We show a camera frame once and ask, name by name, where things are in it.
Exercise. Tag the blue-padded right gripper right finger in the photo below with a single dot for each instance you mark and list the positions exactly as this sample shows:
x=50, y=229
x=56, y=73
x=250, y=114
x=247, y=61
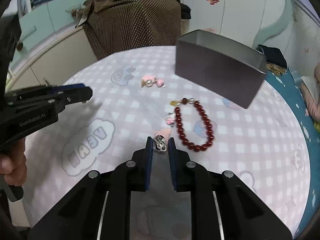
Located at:
x=222, y=205

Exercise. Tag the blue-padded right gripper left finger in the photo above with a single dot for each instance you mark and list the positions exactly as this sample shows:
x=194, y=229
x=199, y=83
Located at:
x=98, y=206

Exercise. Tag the pink flower hair clip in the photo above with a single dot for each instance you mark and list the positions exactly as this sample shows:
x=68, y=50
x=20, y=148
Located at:
x=161, y=139

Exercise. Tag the pink padded jacket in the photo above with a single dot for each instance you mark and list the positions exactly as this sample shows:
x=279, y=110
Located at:
x=310, y=91

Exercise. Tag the teal white wardrobe shelf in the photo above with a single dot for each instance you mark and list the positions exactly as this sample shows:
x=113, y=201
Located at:
x=39, y=20

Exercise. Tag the grey metal box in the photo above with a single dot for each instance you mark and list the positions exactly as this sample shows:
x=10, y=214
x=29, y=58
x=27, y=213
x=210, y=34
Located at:
x=220, y=64

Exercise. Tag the tan folded clothes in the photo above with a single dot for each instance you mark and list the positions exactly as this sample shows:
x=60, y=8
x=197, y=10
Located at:
x=275, y=69

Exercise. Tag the pink butterfly wall sticker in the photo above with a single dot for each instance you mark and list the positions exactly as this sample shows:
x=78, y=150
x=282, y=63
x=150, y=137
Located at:
x=213, y=2

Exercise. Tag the person's left hand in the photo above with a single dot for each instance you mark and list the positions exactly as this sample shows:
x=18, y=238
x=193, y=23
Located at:
x=13, y=164

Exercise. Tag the beige cabinet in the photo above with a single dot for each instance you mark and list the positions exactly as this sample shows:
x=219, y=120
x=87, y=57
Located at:
x=53, y=61

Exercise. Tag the black garment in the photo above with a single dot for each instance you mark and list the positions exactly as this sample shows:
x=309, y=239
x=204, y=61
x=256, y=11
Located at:
x=185, y=12

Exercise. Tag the dark folded clothes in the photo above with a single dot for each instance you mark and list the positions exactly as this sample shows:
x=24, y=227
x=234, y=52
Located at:
x=273, y=55

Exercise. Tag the brown polka dot cloth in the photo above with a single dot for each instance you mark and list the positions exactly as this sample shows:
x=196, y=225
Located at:
x=116, y=25

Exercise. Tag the teal bunk bed frame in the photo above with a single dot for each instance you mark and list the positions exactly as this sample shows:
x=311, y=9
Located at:
x=276, y=16

